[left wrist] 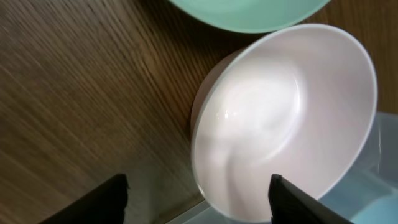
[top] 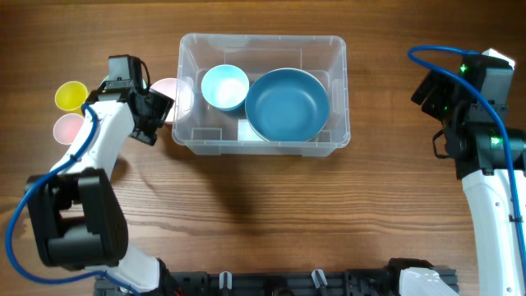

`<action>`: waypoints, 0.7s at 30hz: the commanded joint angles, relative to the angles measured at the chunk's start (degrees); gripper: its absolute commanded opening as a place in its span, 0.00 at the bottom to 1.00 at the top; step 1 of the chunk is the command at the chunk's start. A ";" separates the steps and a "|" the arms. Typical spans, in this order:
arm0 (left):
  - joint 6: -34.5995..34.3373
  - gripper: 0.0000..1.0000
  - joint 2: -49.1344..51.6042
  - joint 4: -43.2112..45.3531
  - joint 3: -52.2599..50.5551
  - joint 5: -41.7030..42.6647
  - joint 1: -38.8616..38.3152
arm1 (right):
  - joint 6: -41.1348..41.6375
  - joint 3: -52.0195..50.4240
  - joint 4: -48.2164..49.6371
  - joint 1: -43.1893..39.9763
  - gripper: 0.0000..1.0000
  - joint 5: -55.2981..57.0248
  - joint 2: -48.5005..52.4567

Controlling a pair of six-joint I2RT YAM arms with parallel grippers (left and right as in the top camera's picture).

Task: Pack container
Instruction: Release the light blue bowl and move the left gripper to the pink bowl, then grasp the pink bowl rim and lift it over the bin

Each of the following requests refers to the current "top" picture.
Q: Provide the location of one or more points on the mint green bowl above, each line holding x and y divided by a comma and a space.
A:
121, 81

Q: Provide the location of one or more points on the yellow cup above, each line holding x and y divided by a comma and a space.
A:
70, 96

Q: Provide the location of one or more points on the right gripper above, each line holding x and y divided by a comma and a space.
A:
429, 92

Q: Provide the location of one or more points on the pink cup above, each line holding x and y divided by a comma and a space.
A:
66, 128

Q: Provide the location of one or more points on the clear plastic storage bin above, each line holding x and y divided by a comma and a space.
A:
210, 131

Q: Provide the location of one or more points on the pink bowl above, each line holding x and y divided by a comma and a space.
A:
181, 93

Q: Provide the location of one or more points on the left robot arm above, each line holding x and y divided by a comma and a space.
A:
77, 221

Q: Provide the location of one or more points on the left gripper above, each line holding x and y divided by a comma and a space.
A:
147, 133

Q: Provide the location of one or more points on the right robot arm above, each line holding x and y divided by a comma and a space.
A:
489, 159

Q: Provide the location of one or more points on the light blue bowl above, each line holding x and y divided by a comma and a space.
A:
225, 87

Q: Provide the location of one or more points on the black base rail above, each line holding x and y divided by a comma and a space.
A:
356, 282

